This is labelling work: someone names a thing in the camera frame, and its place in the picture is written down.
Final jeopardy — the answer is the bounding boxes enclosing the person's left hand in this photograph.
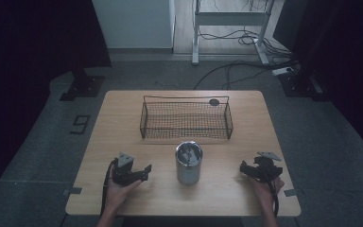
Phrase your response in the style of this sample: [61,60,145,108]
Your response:
[105,176,143,214]

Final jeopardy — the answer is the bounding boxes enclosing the wire mesh basket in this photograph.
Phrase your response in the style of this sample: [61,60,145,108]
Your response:
[139,95,234,141]

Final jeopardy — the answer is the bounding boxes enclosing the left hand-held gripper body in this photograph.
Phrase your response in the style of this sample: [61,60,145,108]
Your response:
[111,151,144,187]

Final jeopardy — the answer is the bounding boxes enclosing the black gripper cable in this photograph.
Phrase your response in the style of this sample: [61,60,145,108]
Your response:
[263,164,280,218]
[99,158,119,218]

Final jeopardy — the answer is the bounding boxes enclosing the black floor cables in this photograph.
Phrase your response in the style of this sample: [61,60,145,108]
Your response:
[193,27,301,91]

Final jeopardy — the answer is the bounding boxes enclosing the dark curtain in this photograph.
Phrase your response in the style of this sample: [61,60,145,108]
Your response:
[272,0,363,165]
[0,0,112,209]

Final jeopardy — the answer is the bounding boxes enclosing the white cabinet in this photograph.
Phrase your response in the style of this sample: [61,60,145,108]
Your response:
[91,0,177,55]

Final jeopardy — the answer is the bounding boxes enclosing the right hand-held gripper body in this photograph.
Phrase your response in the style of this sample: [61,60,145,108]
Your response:
[251,151,284,183]

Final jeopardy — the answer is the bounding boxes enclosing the person's right hand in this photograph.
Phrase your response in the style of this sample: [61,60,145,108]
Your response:
[249,176,285,210]

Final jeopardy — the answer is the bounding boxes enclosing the white metal desk frame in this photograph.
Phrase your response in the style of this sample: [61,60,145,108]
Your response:
[191,0,277,66]

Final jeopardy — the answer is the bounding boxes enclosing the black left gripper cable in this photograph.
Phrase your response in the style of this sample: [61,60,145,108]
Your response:
[99,158,119,218]

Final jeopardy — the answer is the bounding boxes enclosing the black stand base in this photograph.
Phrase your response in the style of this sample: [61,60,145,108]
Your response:
[278,69,330,102]
[59,66,106,102]

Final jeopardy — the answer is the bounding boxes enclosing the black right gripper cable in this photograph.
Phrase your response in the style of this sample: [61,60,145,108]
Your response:
[263,164,280,218]

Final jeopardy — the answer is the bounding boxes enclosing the steel cylindrical can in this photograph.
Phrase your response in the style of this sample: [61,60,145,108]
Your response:
[174,140,204,186]

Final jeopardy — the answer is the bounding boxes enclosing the white power strip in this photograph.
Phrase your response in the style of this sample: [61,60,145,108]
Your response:
[270,66,298,77]

